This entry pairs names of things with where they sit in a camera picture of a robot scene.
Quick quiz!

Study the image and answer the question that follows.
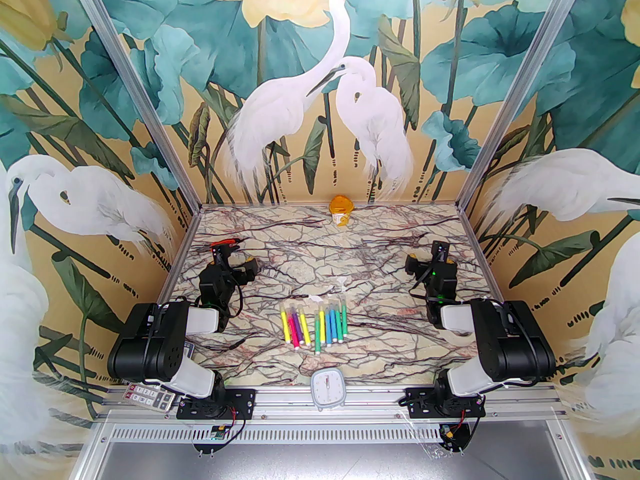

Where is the pink highlighter pen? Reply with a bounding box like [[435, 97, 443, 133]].
[[287, 307, 301, 351]]

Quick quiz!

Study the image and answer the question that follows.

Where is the orange lidded cup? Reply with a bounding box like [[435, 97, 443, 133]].
[[328, 194, 357, 229]]

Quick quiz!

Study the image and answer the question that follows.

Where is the grey calculator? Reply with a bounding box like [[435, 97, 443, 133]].
[[124, 345, 197, 413]]

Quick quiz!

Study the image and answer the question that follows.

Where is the white kitchen timer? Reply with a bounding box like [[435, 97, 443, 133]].
[[310, 368, 347, 411]]

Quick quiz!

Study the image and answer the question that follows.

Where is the perforated metal strip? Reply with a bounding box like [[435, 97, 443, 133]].
[[107, 428, 561, 445]]

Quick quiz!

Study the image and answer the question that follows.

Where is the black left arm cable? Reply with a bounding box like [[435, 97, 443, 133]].
[[220, 288, 246, 331]]

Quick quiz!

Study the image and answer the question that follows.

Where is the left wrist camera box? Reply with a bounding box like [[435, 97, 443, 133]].
[[231, 257, 259, 284]]

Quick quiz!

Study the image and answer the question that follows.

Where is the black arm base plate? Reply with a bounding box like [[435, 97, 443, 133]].
[[404, 387, 486, 421], [176, 388, 256, 421]]

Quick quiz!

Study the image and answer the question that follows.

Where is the aluminium front rail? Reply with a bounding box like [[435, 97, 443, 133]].
[[97, 385, 571, 421]]

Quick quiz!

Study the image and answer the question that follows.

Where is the aluminium frame post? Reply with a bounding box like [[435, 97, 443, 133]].
[[457, 0, 593, 210], [67, 0, 202, 209]]

